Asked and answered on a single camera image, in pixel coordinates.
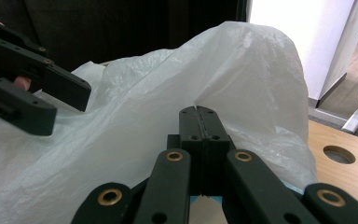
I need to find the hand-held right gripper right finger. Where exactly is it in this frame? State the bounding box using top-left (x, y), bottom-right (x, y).
top-left (197, 105), bottom-right (237, 195)

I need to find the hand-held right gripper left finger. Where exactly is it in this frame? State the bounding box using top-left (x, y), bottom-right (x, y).
top-left (167, 105), bottom-right (206, 195)

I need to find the white plastic trash bag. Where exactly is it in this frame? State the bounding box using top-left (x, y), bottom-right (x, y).
top-left (0, 21), bottom-right (318, 224)

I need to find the black curtain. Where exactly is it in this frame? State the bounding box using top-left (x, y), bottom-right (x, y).
top-left (0, 0), bottom-right (250, 74)

